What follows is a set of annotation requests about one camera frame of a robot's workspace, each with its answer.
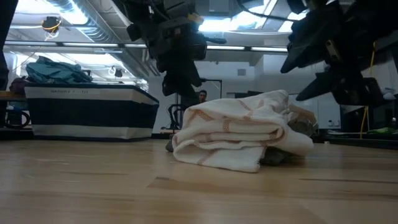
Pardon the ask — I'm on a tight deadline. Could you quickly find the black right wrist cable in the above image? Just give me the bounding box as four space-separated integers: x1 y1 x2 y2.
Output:
236 0 299 23

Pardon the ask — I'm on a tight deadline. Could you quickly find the white red-checked towel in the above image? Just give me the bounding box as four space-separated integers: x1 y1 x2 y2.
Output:
172 89 315 174

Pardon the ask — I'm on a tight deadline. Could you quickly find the green flat object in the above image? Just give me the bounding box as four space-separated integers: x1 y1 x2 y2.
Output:
366 126 398 135

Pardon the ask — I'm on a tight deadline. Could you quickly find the yellow black ceiling cable reel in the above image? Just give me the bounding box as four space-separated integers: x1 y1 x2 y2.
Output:
40 16 63 41

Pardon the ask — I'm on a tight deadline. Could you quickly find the silver ventilation duct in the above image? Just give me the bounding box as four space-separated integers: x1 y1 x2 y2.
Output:
46 0 150 85

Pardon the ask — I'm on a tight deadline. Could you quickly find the white board screen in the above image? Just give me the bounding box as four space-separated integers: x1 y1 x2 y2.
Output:
289 93 341 130

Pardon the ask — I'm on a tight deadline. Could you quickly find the navy blue fabric bin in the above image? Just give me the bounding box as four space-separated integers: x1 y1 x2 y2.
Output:
24 83 160 142

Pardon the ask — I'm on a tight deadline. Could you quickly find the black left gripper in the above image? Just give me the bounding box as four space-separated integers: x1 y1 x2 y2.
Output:
124 0 228 105

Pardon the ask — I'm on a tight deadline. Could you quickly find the plain grey towel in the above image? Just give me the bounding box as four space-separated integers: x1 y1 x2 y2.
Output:
165 119 318 166

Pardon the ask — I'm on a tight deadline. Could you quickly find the dark backpack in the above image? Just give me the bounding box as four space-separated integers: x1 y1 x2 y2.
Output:
9 77 30 96

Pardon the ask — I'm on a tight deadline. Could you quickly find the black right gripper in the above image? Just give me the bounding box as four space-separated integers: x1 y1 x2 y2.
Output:
280 2 389 105

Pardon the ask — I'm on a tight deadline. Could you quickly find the yellow cable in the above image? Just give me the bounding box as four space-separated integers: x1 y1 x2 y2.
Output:
359 42 376 140

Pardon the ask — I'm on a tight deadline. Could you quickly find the teal clothes pile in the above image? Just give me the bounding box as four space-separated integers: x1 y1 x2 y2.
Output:
25 55 93 84

